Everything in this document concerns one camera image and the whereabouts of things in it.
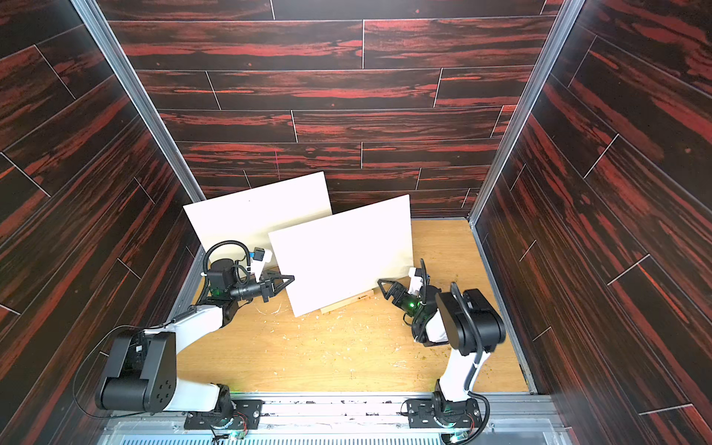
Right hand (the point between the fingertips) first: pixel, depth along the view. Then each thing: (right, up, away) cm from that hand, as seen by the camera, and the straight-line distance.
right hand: (389, 282), depth 94 cm
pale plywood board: (-45, +22, -8) cm, 51 cm away
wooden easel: (-13, -6, -4) cm, 15 cm away
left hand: (-31, +2, -12) cm, 33 cm away
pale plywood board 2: (-15, +10, -17) cm, 24 cm away
